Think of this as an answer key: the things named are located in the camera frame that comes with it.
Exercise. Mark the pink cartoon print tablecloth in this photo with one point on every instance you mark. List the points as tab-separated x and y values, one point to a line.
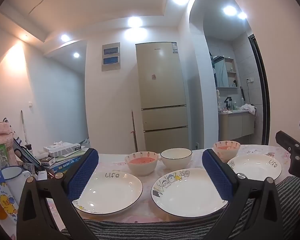
146	180

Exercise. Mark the grey striped tissue box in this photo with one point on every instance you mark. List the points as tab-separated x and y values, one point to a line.
62	148

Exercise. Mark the black faucet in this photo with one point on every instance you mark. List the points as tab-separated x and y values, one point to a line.
228	102

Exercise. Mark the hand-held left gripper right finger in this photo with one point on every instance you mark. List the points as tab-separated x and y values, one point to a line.
217	175

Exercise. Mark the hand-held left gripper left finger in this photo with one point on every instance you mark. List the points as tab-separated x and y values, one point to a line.
83	172

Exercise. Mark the bathroom vanity cabinet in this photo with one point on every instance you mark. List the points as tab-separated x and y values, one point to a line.
236	126

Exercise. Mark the white cloth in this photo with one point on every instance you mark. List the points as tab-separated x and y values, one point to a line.
248	108

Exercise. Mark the black door frame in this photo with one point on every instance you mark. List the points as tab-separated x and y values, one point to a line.
261	92

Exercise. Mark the beige refrigerator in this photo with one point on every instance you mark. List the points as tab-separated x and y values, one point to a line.
162	92

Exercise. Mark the duck print carton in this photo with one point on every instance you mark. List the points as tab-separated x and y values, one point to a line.
5	200

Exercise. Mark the white cartoon print plate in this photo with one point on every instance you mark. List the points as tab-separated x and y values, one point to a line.
187	195
110	192
257	167

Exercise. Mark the pink printed fabric bag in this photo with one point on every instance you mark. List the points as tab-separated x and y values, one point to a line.
1	135

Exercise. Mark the wall electrical panel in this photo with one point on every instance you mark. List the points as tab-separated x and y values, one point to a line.
111	57

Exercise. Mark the grey striped cloth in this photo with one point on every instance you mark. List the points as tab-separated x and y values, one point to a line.
150	230

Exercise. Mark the pink strawberry print bowl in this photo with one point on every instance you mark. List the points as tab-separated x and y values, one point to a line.
226	152
141	166

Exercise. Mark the blue book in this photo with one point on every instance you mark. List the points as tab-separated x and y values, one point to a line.
65	165

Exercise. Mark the white enamel mug blue rim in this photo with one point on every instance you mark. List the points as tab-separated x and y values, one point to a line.
17	187

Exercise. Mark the bathroom mirror cabinet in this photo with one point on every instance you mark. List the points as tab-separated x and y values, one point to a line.
223	71

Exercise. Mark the wooden stick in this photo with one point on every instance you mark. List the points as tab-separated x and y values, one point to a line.
134	130

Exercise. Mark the black green striped bar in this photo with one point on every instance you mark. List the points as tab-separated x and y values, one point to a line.
27	155

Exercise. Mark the white bowl black rim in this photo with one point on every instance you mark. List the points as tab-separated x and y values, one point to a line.
176	161

